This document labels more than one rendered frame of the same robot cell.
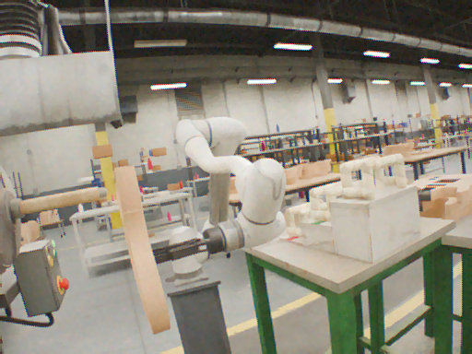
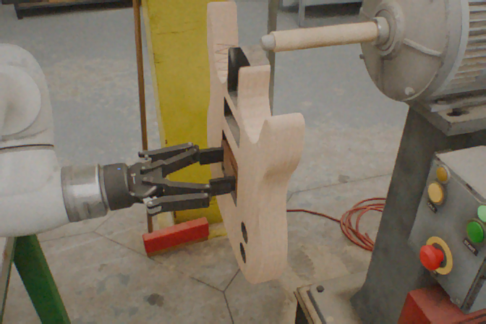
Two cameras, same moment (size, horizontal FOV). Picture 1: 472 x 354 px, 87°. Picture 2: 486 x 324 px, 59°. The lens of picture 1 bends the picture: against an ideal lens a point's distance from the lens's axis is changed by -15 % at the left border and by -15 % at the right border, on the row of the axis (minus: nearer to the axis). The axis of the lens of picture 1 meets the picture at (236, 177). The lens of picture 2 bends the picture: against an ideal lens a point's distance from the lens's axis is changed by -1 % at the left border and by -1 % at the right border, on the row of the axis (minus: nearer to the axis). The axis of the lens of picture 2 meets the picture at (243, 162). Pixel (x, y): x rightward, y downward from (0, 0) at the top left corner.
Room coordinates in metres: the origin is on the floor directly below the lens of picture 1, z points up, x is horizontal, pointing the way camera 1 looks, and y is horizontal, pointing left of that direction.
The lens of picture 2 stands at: (1.33, 0.37, 1.50)
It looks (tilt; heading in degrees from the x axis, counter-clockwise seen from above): 36 degrees down; 188
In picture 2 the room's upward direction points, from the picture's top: straight up
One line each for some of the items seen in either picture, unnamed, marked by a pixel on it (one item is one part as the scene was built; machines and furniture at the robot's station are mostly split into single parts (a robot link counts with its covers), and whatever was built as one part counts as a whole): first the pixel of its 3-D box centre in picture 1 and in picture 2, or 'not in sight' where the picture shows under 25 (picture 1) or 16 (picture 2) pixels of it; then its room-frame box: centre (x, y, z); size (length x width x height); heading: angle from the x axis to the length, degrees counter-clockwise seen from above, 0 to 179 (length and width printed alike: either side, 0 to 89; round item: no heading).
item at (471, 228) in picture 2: not in sight; (478, 231); (0.86, 0.64, 1.07); 0.03 x 0.01 x 0.03; 24
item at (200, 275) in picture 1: (185, 274); not in sight; (1.47, 0.35, 0.73); 0.22 x 0.18 x 0.06; 106
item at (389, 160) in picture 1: (383, 162); not in sight; (0.81, -0.44, 1.20); 0.20 x 0.03 x 0.03; 117
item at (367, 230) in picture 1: (377, 219); not in sight; (0.85, -0.42, 1.02); 0.27 x 0.15 x 0.17; 118
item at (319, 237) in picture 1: (343, 226); not in sight; (0.99, -0.35, 0.98); 0.27 x 0.16 x 0.09; 118
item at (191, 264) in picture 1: (185, 247); not in sight; (1.48, 0.32, 0.87); 0.18 x 0.16 x 0.22; 118
